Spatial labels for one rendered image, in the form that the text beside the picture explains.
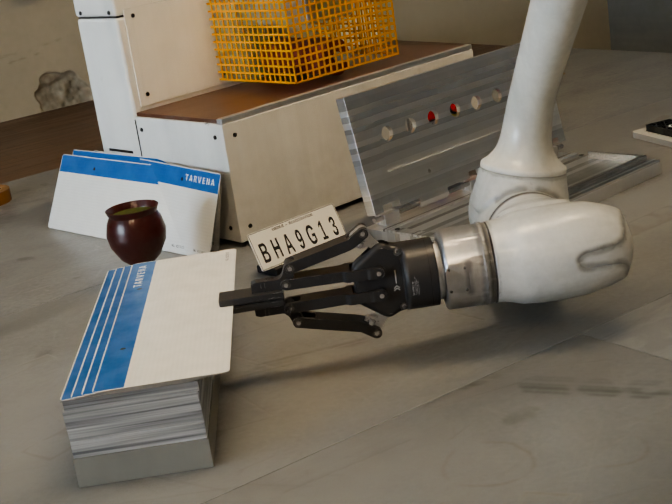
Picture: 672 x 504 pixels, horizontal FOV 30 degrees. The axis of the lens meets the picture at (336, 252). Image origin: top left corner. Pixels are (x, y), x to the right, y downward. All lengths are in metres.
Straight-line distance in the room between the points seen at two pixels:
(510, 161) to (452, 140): 0.47
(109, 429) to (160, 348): 0.11
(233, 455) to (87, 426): 0.14
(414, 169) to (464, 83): 0.19
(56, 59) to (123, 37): 1.50
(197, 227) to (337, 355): 0.51
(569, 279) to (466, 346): 0.14
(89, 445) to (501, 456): 0.39
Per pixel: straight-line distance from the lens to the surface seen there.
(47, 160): 2.82
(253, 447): 1.24
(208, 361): 1.21
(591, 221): 1.35
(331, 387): 1.34
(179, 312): 1.36
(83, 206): 2.14
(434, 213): 1.85
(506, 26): 4.40
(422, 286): 1.33
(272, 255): 1.73
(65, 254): 2.03
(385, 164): 1.82
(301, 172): 1.94
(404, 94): 1.87
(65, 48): 3.52
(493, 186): 1.47
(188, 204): 1.90
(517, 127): 1.47
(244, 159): 1.87
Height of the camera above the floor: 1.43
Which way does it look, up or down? 17 degrees down
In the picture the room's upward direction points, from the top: 8 degrees counter-clockwise
